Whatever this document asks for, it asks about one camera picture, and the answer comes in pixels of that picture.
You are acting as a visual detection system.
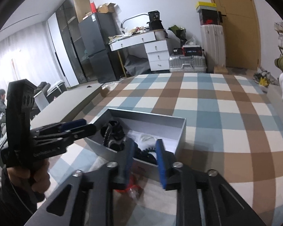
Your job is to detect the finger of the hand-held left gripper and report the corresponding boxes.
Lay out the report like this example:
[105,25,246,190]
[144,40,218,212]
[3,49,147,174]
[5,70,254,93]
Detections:
[33,123,98,148]
[31,119,88,135]

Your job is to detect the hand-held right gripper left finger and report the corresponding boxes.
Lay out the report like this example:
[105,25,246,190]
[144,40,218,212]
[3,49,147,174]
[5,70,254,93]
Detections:
[24,138,136,226]

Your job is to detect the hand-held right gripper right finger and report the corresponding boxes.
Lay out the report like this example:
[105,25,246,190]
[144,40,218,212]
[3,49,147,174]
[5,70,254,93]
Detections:
[155,139,267,226]

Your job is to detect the black spiral hair tie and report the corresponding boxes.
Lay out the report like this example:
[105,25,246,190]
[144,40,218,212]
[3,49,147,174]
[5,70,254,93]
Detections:
[135,146,157,166]

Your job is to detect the large black hair claw clip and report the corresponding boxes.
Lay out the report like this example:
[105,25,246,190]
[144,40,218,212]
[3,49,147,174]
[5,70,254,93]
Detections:
[107,138,127,152]

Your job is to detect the small black hair claw clip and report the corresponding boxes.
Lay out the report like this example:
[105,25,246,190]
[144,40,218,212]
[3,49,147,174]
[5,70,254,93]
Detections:
[106,120,126,140]

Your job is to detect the red-topped clear plastic ring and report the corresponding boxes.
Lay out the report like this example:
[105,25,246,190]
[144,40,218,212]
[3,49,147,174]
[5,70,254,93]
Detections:
[114,176,144,202]

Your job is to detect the silver cardboard box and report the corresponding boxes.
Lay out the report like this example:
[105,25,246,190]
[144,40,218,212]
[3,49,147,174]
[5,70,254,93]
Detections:
[84,108,187,170]

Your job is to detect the person's left forearm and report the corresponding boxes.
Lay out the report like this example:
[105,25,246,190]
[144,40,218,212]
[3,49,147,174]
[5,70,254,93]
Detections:
[0,169,38,226]

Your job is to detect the person's left hand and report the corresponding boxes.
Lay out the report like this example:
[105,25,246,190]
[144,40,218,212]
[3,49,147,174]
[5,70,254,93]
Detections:
[6,159,52,204]

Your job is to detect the checkered bed sheet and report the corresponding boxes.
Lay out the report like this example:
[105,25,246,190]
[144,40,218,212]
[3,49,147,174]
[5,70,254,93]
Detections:
[31,72,283,226]

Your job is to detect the white curtain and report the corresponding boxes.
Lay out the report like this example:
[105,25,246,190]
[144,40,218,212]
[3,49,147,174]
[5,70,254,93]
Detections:
[0,28,62,132]

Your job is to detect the glass and white wardrobe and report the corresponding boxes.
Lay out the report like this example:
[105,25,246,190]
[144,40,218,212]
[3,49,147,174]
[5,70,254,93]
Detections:
[47,0,90,89]

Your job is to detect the wooden broom stick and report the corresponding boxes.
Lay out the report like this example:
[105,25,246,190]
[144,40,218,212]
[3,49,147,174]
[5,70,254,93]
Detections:
[118,50,127,79]

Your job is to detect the dark grey refrigerator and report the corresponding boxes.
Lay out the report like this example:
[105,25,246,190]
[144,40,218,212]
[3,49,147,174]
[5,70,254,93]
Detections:
[78,12,120,84]

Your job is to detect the dark grey cloth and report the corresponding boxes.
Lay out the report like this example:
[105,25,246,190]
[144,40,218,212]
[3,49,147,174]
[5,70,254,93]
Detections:
[124,54,152,76]

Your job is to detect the silver suitcase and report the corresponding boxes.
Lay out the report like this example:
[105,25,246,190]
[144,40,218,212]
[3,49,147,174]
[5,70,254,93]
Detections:
[168,52,207,73]

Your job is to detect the pile of dresser clutter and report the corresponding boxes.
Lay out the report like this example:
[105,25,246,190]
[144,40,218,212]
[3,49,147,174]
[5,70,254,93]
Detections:
[108,26,154,44]

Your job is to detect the white drawer dresser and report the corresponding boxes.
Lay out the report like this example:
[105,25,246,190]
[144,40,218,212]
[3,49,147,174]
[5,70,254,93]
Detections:
[108,32,171,72]

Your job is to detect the flat cardboard box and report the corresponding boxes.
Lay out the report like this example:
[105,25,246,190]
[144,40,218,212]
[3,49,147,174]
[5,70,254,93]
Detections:
[213,66,229,74]

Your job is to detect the black box with red label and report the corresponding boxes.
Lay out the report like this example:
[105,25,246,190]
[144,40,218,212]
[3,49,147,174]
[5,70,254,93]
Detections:
[181,45,202,56]

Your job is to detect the tall cardboard box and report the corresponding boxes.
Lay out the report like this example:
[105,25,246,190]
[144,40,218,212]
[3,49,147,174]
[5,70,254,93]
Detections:
[72,0,91,23]

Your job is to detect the arched dresser mirror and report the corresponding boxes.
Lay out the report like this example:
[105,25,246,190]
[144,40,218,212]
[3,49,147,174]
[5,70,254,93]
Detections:
[121,14,152,32]

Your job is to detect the open cardboard box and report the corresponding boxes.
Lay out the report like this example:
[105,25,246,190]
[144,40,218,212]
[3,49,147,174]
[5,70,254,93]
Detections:
[98,3,117,14]

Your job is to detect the white bucket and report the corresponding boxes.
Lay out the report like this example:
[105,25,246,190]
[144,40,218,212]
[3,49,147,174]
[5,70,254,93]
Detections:
[154,29,168,40]

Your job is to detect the clear plastic bag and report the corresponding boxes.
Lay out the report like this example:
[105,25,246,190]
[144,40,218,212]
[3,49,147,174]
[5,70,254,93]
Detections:
[185,36,199,47]

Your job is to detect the cream upright suitcase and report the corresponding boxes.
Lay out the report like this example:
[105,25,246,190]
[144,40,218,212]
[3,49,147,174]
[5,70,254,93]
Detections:
[200,24,227,68]

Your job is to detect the wrapped flower bouquet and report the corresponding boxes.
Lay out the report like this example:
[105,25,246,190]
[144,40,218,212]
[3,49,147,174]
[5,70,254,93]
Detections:
[168,25,187,47]

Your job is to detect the yellow and black shoes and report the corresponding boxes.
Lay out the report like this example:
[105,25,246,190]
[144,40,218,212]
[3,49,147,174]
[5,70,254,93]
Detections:
[253,67,271,87]

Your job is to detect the black bag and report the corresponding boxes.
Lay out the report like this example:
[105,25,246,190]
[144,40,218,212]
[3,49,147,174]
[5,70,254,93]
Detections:
[147,11,165,31]

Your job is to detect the black and red shoe box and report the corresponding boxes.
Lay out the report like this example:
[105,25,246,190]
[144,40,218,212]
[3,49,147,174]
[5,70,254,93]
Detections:
[200,16,221,26]

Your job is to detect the wooden door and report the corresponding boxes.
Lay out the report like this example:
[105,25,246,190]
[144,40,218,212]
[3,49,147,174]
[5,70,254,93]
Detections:
[204,0,261,70]

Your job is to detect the yellow-lidded shoe box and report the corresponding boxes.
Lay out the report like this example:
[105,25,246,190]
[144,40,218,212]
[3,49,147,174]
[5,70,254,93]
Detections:
[196,2,216,12]

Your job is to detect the grey bed frame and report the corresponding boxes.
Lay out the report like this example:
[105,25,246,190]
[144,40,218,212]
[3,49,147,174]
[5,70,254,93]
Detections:
[31,85,123,124]

